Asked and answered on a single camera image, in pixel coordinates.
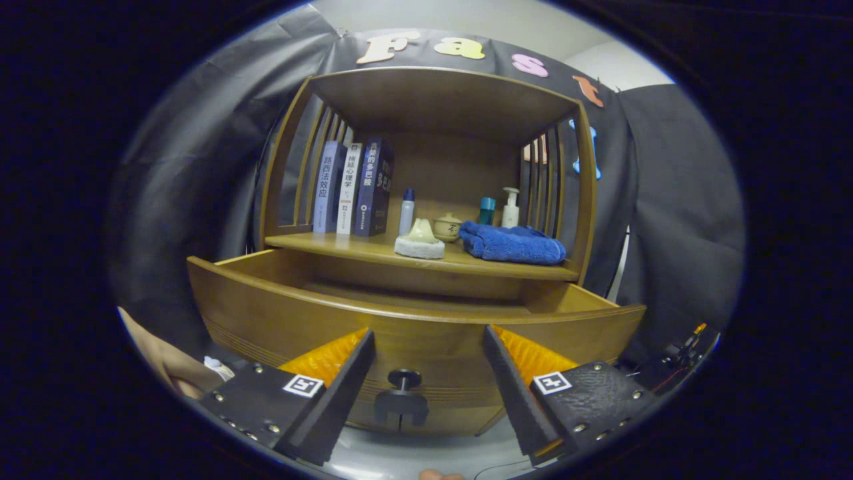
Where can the wooden drawer with black knob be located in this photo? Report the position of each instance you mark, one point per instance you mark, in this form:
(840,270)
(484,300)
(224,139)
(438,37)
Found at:
(426,340)

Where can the black device with orange tip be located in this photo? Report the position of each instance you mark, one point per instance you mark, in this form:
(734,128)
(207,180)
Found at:
(683,353)

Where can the wooden cabinet door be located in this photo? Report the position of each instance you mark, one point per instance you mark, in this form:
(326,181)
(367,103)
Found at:
(460,420)
(363,416)

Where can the metal tripod stand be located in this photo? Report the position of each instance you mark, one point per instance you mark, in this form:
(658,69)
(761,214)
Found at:
(620,266)

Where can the white book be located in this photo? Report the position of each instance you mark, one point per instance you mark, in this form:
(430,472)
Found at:
(348,190)

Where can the blue towel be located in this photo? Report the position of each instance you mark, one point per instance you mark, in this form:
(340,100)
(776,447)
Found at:
(513,243)

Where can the person's leg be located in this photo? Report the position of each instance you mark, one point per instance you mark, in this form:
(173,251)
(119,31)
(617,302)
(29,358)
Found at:
(156,353)

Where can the wooden countertop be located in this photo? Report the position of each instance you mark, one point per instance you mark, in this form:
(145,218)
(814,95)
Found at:
(373,248)

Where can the light blue book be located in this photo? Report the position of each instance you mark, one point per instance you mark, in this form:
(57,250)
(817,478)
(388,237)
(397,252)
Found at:
(326,190)

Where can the wooden cabinet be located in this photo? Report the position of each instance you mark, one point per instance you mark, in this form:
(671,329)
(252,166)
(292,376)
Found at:
(440,100)

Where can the teal bottle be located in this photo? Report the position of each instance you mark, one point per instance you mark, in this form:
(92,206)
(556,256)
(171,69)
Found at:
(487,212)

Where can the dark navy book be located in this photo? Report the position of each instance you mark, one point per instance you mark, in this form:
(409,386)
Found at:
(373,190)

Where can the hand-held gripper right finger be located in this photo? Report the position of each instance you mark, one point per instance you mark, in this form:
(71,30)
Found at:
(513,393)

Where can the cream lidded tea cup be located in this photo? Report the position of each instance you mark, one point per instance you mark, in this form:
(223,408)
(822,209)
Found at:
(448,228)

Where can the white pump bottle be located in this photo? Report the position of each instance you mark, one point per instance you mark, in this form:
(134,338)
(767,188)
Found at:
(510,213)

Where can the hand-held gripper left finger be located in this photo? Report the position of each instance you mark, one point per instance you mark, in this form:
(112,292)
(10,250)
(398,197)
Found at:
(343,390)

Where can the white bottle with blue cap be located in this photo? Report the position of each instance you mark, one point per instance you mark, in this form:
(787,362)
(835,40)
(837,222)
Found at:
(406,216)

